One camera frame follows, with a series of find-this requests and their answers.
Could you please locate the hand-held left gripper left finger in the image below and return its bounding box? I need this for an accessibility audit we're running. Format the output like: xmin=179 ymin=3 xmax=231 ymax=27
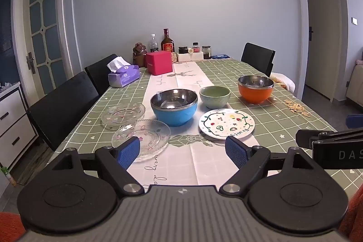
xmin=50 ymin=137 xmax=145 ymax=198

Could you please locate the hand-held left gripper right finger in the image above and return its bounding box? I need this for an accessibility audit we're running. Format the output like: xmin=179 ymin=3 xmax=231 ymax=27
xmin=219 ymin=136 xmax=316 ymax=198

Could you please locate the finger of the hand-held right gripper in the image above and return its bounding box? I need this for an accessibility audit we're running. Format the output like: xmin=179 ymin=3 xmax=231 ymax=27
xmin=346 ymin=114 xmax=363 ymax=129
xmin=296 ymin=127 xmax=363 ymax=149

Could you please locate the white painted plate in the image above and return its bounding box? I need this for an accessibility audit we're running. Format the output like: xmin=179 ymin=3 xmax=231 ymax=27
xmin=199 ymin=109 xmax=256 ymax=140

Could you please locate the clear glass plate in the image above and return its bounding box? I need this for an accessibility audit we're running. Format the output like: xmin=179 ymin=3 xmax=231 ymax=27
xmin=101 ymin=102 xmax=146 ymax=131
xmin=111 ymin=119 xmax=171 ymax=163

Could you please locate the green ceramic bowl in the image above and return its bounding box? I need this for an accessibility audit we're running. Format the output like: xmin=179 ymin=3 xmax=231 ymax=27
xmin=199 ymin=86 xmax=231 ymax=110

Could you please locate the blue steel bowl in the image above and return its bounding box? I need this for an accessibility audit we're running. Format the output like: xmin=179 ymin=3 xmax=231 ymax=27
xmin=150 ymin=89 xmax=198 ymax=127

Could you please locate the orange steel bowl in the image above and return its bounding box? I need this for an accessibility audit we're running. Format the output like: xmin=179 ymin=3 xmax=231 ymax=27
xmin=238 ymin=75 xmax=275 ymax=104

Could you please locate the pile of melon seeds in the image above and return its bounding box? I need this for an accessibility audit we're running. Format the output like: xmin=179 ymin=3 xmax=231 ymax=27
xmin=284 ymin=99 xmax=311 ymax=118

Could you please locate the beige sofa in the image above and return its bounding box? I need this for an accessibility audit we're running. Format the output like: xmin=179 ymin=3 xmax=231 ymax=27
xmin=344 ymin=59 xmax=363 ymax=109

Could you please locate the green checked tablecloth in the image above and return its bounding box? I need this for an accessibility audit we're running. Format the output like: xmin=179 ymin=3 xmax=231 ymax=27
xmin=47 ymin=58 xmax=363 ymax=194

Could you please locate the white snack bag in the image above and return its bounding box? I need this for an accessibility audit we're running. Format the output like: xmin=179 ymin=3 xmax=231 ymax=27
xmin=269 ymin=72 xmax=296 ymax=93

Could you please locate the purple tissue pack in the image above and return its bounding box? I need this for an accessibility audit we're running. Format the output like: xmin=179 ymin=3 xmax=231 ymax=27
xmin=107 ymin=57 xmax=141 ymax=88

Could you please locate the black chair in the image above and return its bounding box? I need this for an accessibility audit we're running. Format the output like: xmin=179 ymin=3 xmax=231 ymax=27
xmin=27 ymin=71 xmax=100 ymax=152
xmin=84 ymin=54 xmax=122 ymax=95
xmin=241 ymin=43 xmax=275 ymax=78

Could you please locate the white printed table runner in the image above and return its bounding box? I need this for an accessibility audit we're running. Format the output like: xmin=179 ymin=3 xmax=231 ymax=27
xmin=126 ymin=61 xmax=258 ymax=186

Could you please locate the pink box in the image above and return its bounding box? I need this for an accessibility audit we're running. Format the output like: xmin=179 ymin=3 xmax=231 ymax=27
xmin=145 ymin=51 xmax=173 ymax=75

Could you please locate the plain wooden door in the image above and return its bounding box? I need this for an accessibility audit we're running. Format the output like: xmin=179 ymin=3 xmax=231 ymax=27
xmin=305 ymin=0 xmax=343 ymax=102

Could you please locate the brown figurine bottle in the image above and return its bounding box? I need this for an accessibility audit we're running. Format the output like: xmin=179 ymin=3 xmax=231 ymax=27
xmin=133 ymin=43 xmax=148 ymax=68

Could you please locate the clear water bottle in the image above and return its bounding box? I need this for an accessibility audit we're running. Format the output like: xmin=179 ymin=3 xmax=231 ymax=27
xmin=149 ymin=34 xmax=159 ymax=53

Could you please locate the amber liquor bottle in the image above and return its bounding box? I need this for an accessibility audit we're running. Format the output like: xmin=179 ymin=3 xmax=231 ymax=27
xmin=161 ymin=28 xmax=174 ymax=54

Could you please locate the white cabinet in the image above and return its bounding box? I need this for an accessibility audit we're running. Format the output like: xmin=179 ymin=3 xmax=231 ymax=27
xmin=0 ymin=82 xmax=39 ymax=171

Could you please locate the person's red clothing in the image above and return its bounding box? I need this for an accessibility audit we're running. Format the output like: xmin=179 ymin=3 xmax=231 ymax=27
xmin=0 ymin=212 xmax=27 ymax=242

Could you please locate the metal door handle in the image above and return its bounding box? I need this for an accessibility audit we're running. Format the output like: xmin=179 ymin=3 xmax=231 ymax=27
xmin=26 ymin=52 xmax=36 ymax=74

